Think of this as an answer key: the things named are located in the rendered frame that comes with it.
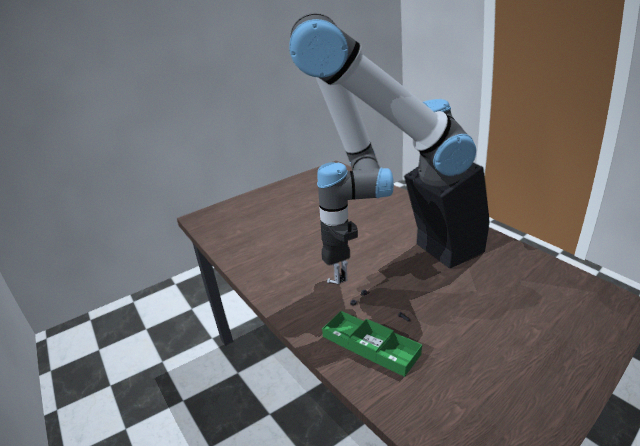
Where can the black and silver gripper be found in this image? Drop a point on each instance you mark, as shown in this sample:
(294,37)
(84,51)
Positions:
(335,227)

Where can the green divided tray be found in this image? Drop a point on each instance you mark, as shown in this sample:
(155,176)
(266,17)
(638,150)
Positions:
(348,332)

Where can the white domino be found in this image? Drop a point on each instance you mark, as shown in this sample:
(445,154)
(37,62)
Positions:
(372,340)

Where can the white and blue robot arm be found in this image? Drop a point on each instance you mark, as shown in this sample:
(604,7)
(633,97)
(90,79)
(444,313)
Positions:
(320,49)

